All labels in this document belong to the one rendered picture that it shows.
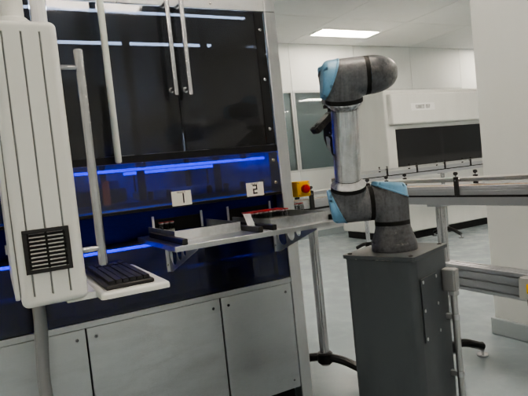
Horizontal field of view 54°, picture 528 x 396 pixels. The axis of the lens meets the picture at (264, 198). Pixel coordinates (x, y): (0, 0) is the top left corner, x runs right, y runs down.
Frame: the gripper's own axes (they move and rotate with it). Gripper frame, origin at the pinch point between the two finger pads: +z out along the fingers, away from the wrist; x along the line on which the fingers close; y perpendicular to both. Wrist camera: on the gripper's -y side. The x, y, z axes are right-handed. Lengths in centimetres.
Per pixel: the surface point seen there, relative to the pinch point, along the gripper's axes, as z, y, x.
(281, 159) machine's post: -0.7, -4.3, 33.2
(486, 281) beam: 69, 67, -12
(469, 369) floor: 118, 70, 6
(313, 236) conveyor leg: 41, 16, 47
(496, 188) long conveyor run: 26, 67, -22
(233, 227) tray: 20, -46, 8
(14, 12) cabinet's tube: -58, -107, 4
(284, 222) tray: 21.6, -29.1, -1.8
